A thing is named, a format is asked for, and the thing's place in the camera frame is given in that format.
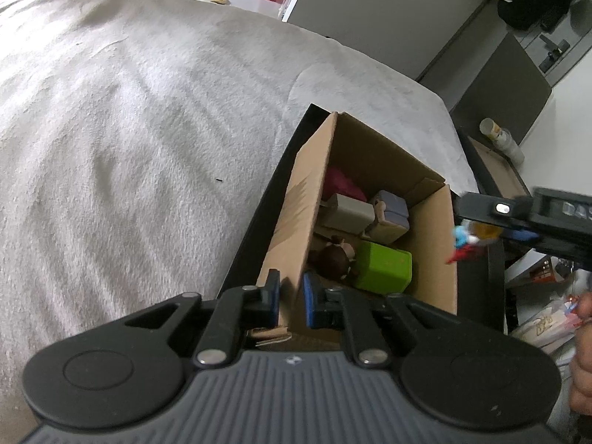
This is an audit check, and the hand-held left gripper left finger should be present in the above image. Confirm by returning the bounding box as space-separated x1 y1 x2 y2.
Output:
122 268 283 371

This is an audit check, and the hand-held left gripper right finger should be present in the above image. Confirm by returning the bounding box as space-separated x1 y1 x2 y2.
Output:
303 272 465 371

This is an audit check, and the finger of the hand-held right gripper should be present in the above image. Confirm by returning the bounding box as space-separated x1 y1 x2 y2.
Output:
455 192 534 228
481 226 543 247

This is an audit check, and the red and blue figurine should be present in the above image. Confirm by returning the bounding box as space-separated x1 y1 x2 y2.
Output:
445 222 500 266

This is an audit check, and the green hexagonal box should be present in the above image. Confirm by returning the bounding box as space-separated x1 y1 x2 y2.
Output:
354 240 413 294

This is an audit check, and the purple grey cube figurine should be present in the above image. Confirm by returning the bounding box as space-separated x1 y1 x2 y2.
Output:
365 189 411 244

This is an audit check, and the beige toy block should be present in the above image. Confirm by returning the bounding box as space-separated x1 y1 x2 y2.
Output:
319 193 375 236

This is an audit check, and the brown cardboard box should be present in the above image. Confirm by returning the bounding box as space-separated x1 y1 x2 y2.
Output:
254 111 460 345

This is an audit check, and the pink dinosaur figurine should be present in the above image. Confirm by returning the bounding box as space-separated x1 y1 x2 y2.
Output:
322 166 368 204

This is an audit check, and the person's right hand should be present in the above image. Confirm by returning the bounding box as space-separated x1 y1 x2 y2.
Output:
568 291 592 414

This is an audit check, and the brown haired figurine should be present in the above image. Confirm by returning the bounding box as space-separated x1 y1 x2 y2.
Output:
307 236 357 283

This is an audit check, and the white bottle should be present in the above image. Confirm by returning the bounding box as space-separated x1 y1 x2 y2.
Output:
480 118 525 165

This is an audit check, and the white plastic bag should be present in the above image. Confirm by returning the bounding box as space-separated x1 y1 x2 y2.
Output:
509 296 579 353

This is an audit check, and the grey board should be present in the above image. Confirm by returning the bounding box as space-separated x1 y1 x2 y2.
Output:
451 32 553 146

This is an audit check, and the black door handle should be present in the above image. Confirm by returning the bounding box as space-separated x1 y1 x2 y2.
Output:
539 34 571 72

